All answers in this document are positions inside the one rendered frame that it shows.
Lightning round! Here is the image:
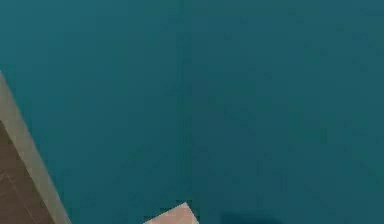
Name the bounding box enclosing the pale pink flat block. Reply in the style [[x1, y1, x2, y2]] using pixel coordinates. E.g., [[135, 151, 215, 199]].
[[143, 201, 201, 224]]

